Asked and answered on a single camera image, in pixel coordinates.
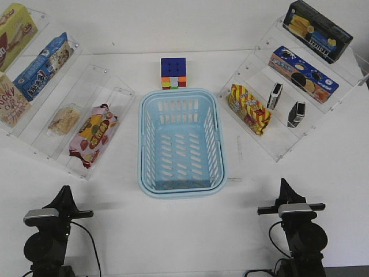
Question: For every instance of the beige Pocky box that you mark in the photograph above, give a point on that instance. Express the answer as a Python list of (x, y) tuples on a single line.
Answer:
[(13, 103)]

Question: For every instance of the yellow green snack box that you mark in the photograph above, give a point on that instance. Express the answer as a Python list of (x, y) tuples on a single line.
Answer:
[(17, 30)]

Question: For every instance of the left clear acrylic shelf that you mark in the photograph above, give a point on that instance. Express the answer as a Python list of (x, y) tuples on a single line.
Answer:
[(82, 84)]

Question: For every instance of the blue cookie bag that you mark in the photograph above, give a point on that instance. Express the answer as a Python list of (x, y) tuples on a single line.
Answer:
[(42, 69)]

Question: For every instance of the right clear acrylic shelf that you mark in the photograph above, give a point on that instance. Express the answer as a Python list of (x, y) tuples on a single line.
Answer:
[(350, 71)]

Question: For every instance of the blue sandwich cookie box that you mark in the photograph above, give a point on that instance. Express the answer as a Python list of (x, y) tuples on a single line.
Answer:
[(302, 74)]

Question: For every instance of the black white tissue pack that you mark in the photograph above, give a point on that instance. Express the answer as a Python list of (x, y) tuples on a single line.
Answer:
[(274, 96)]

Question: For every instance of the black cracker box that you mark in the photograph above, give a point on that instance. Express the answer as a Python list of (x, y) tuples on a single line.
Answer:
[(316, 31)]

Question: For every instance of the clear acrylic shelf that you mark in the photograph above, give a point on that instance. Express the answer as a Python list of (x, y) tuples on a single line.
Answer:
[(82, 84), (350, 71)]

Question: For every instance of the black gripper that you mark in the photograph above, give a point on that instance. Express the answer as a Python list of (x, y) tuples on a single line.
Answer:
[(287, 196), (64, 203)]

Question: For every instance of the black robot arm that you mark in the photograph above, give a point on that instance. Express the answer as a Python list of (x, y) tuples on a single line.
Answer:
[(305, 238), (46, 249)]

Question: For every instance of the multicolour puzzle cube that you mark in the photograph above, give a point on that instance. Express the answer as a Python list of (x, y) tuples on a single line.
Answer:
[(173, 73)]

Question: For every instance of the pink fruit snack bag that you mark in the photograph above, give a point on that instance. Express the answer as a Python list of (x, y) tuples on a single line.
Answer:
[(94, 135)]

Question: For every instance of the red yellow striped snack bag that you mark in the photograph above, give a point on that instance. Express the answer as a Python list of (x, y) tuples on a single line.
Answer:
[(249, 109)]

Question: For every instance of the bread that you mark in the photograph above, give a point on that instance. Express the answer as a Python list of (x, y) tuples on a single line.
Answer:
[(64, 120)]

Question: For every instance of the light blue plastic basket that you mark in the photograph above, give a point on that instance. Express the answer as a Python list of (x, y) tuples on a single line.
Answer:
[(181, 150)]

